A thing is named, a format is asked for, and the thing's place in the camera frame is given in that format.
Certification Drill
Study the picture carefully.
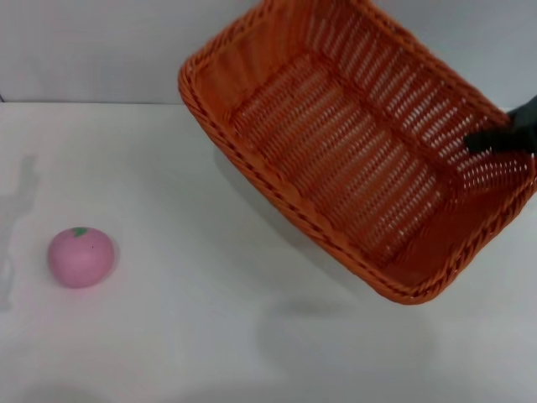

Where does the orange woven plastic basket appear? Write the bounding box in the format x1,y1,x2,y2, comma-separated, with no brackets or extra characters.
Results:
177,0,537,306

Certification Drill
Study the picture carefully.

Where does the pink peach toy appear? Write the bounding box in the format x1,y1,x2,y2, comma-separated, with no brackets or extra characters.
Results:
46,227,116,290

